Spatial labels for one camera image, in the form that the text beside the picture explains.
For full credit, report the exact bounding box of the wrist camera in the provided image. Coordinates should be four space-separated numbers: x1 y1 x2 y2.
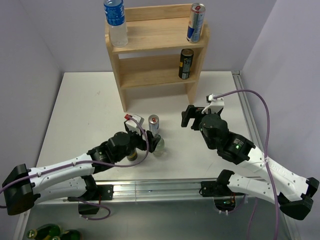
201 94 225 114
124 114 145 135

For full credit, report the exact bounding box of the aluminium rail frame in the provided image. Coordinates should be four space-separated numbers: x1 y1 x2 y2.
14 71 301 240

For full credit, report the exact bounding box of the wooden shelf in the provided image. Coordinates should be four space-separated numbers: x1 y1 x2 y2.
105 3 210 111

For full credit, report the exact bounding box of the green bottles lower left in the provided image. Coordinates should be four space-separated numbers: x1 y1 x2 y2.
26 223 83 240

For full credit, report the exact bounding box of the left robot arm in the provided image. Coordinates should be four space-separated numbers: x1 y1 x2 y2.
0 130 160 216

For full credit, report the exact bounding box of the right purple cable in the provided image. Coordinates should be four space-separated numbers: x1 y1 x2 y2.
214 89 281 240

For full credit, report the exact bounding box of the black can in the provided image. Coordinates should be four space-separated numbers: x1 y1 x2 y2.
178 48 194 80
126 148 138 162

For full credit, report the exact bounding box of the plastic water bottle blue label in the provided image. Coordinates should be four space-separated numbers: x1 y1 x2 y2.
103 0 128 48

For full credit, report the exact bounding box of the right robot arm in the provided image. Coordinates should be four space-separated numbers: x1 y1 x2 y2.
181 105 320 221

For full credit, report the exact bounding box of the clear glass bottle front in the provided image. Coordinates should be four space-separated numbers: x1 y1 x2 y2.
153 134 165 157

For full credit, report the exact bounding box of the red bull can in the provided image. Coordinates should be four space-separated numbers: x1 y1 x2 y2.
148 114 160 135
186 3 206 43

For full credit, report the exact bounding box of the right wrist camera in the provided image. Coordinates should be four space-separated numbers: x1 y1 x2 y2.
201 94 225 114

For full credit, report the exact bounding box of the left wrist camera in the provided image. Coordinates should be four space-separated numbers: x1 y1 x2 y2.
124 114 145 135

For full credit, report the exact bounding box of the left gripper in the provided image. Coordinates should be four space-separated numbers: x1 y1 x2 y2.
115 127 160 162

